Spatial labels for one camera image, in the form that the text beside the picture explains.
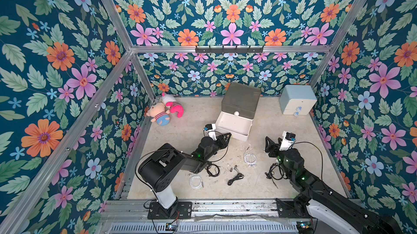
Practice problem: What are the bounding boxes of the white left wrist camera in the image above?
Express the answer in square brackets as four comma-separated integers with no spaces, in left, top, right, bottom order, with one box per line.
[204,124,217,141]

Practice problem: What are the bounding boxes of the black hook rail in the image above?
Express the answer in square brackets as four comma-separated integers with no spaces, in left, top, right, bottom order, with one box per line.
[194,46,264,54]

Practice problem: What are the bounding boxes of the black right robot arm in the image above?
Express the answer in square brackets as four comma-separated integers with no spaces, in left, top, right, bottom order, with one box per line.
[265,133,402,234]

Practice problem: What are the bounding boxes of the light blue small cabinet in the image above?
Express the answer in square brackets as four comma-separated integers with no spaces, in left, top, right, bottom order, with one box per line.
[279,85,317,116]

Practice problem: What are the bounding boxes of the black earphones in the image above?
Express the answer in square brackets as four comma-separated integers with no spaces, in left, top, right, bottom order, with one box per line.
[265,163,285,188]
[205,162,220,178]
[228,165,244,186]

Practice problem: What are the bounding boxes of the blue pig plush toy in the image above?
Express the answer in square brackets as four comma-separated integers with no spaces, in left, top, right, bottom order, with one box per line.
[146,103,170,126]

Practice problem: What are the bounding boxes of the pink white plush toy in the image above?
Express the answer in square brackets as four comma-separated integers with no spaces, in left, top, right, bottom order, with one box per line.
[161,93,184,118]

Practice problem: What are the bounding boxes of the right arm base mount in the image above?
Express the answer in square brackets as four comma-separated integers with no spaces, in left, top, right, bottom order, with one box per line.
[275,198,310,219]

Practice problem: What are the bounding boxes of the white drawer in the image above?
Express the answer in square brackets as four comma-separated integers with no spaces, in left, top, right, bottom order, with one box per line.
[215,112,253,142]

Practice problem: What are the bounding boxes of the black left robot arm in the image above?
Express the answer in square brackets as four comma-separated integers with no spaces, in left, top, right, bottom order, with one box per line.
[135,131,232,212]

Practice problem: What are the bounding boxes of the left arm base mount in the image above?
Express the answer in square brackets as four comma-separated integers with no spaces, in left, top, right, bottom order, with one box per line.
[147,201,193,220]

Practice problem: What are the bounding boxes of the three-drawer mini cabinet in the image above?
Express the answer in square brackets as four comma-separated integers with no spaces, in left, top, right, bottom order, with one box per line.
[220,82,262,121]

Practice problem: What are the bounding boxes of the white earphones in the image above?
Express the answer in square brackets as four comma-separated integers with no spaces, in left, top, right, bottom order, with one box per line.
[189,174,204,189]
[243,146,257,168]

